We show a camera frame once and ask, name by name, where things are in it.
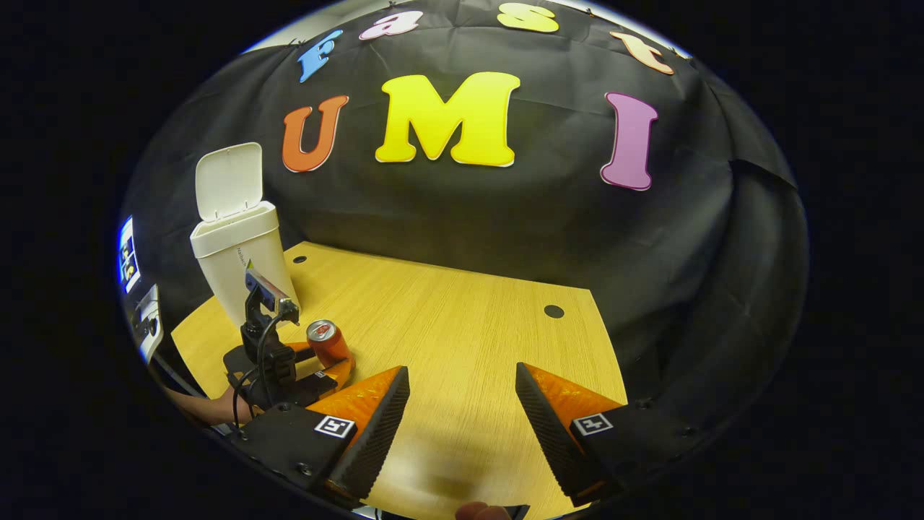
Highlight white electronic device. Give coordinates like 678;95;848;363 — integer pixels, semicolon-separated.
134;284;165;362

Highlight computer monitor screen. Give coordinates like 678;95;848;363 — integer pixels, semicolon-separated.
118;215;141;293

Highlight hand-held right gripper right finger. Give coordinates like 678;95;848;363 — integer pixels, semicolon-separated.
515;363;723;508

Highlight white desktop garbage bin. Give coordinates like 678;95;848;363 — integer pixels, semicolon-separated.
190;142;301;330

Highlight red pop can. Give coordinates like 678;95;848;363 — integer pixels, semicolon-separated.
307;319;353;369

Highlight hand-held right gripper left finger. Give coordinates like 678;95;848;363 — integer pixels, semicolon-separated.
227;365;411;511

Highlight black backdrop cloth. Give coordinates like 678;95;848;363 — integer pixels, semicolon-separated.
119;0;809;434

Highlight wooden desktop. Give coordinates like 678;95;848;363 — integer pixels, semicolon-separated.
171;242;629;520

